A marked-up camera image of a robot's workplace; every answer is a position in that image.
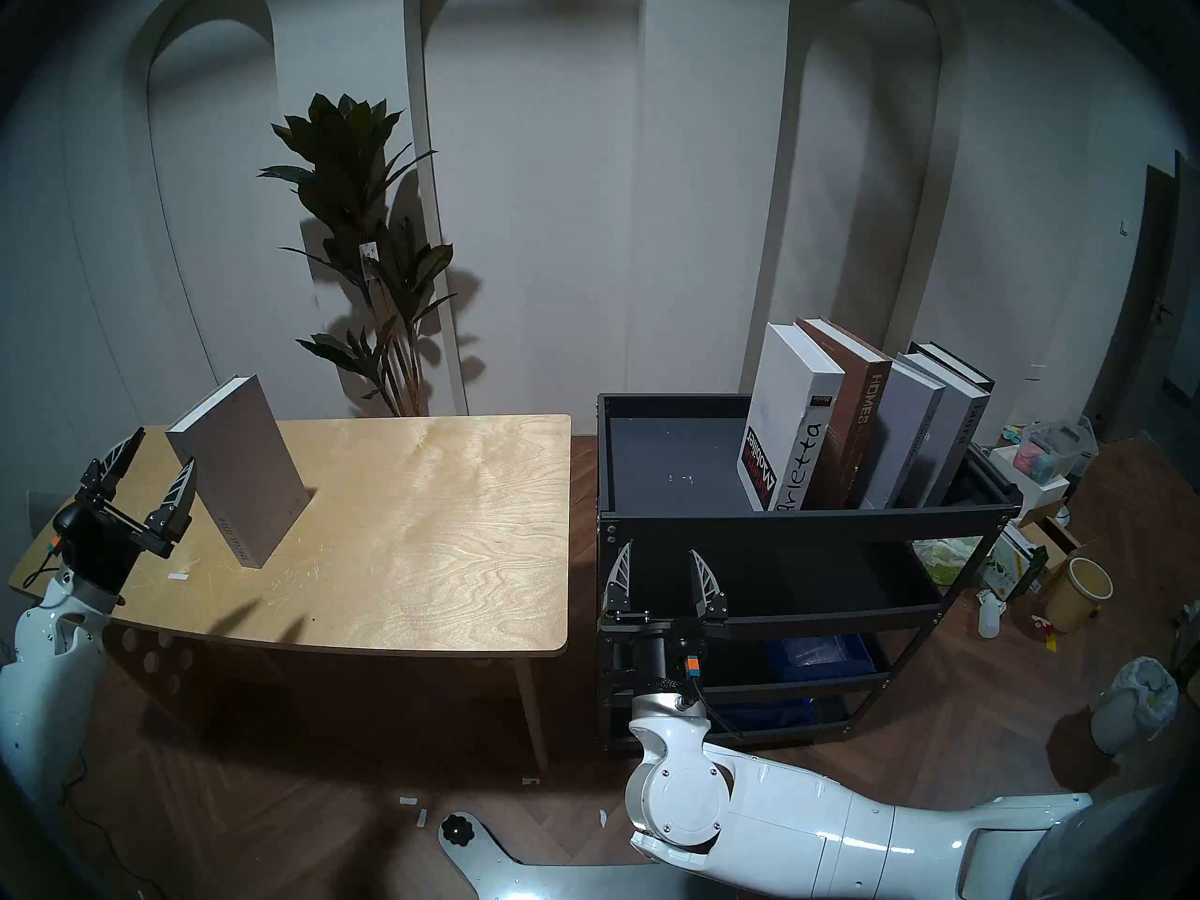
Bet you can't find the black Century book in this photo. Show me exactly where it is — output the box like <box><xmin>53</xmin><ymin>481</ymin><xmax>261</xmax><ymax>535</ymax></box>
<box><xmin>907</xmin><ymin>342</ymin><xmax>996</xmax><ymax>388</ymax></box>

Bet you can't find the brown cardboard box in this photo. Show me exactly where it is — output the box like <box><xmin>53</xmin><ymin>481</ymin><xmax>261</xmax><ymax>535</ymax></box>
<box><xmin>1017</xmin><ymin>514</ymin><xmax>1081</xmax><ymax>580</ymax></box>

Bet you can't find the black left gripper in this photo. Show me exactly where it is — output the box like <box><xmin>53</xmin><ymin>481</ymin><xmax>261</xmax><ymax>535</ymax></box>
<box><xmin>52</xmin><ymin>427</ymin><xmax>199</xmax><ymax>597</ymax></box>

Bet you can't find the grey ianra book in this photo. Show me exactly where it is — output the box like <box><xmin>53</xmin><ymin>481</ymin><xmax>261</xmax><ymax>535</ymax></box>
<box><xmin>895</xmin><ymin>352</ymin><xmax>992</xmax><ymax>507</ymax></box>

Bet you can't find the green and white carton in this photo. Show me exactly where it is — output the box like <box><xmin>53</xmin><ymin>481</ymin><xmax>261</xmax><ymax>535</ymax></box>
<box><xmin>984</xmin><ymin>523</ymin><xmax>1049</xmax><ymax>601</ymax></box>

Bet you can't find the grey Discontent book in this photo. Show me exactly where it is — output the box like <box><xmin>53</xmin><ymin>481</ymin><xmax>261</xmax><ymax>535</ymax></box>
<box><xmin>858</xmin><ymin>359</ymin><xmax>946</xmax><ymax>510</ymax></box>

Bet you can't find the white square box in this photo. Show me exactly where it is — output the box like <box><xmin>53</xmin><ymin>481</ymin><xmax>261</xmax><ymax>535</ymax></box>
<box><xmin>989</xmin><ymin>443</ymin><xmax>1070</xmax><ymax>515</ymax></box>

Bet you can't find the light wooden table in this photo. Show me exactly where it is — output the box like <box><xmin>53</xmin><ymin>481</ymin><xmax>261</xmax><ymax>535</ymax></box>
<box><xmin>7</xmin><ymin>413</ymin><xmax>572</xmax><ymax>773</ymax></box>

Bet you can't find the tall green potted plant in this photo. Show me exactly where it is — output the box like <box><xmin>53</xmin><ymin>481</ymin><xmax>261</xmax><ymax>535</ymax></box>
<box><xmin>258</xmin><ymin>93</ymin><xmax>460</xmax><ymax>416</ymax></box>

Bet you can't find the white Arietta book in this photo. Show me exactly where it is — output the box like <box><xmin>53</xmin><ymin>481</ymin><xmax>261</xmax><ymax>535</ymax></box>
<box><xmin>736</xmin><ymin>322</ymin><xmax>847</xmax><ymax>513</ymax></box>

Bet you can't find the white bin with bag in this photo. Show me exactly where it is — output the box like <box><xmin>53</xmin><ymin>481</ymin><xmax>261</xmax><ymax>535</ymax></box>
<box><xmin>1090</xmin><ymin>657</ymin><xmax>1179</xmax><ymax>755</ymax></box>

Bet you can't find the brown Homes book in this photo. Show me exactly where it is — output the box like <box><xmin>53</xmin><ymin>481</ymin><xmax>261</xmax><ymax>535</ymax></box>
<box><xmin>795</xmin><ymin>318</ymin><xmax>893</xmax><ymax>510</ymax></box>

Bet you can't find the dark door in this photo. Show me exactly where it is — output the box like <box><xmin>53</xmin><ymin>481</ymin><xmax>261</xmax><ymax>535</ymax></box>
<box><xmin>1087</xmin><ymin>150</ymin><xmax>1200</xmax><ymax>444</ymax></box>

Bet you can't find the black metal shelf cart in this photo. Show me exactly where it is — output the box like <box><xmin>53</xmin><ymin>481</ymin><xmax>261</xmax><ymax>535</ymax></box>
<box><xmin>596</xmin><ymin>394</ymin><xmax>1025</xmax><ymax>757</ymax></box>

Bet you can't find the clear plastic storage box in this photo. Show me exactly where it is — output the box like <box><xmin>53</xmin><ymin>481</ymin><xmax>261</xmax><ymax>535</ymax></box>
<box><xmin>1027</xmin><ymin>418</ymin><xmax>1100</xmax><ymax>482</ymax></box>

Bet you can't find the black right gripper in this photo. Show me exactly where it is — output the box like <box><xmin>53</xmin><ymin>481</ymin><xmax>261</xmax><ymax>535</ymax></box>
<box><xmin>598</xmin><ymin>539</ymin><xmax>732</xmax><ymax>700</ymax></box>

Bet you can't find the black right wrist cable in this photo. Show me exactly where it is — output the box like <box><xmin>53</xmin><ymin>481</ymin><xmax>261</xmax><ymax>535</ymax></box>
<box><xmin>689</xmin><ymin>678</ymin><xmax>746</xmax><ymax>744</ymax></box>

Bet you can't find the grey Special Issue book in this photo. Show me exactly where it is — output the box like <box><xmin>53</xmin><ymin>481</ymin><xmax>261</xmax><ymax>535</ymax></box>
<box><xmin>165</xmin><ymin>374</ymin><xmax>308</xmax><ymax>570</ymax></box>

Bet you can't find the yellow round bucket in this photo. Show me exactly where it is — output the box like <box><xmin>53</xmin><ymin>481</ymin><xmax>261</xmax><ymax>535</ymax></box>
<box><xmin>1043</xmin><ymin>557</ymin><xmax>1114</xmax><ymax>633</ymax></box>

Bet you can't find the grey metal robot base plate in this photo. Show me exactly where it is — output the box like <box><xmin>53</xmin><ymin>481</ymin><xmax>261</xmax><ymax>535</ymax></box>
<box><xmin>439</xmin><ymin>811</ymin><xmax>676</xmax><ymax>900</ymax></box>

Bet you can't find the light green plastic bag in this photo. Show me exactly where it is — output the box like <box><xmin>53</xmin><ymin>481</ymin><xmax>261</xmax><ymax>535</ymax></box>
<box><xmin>914</xmin><ymin>537</ymin><xmax>985</xmax><ymax>587</ymax></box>

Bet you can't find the blue plastic bin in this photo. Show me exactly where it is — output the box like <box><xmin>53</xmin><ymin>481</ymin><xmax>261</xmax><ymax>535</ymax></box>
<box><xmin>764</xmin><ymin>634</ymin><xmax>878</xmax><ymax>683</ymax></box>

